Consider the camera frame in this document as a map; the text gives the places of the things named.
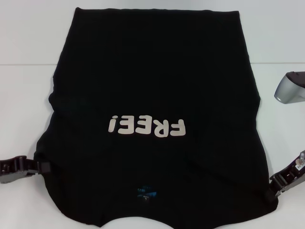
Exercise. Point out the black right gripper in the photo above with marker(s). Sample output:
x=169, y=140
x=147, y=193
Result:
x=295, y=170

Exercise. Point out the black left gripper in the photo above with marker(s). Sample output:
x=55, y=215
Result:
x=12, y=165

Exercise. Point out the black t-shirt with FREE print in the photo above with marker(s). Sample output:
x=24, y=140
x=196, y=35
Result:
x=152, y=83

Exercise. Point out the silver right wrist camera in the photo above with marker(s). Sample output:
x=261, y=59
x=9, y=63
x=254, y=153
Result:
x=290, y=89

